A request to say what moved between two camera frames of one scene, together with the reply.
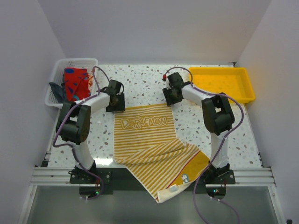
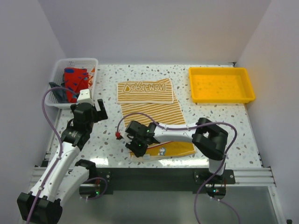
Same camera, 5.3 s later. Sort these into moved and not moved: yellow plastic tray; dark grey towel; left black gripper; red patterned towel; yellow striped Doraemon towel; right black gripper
Moved: left black gripper; right black gripper; yellow striped Doraemon towel
Not moved: dark grey towel; yellow plastic tray; red patterned towel
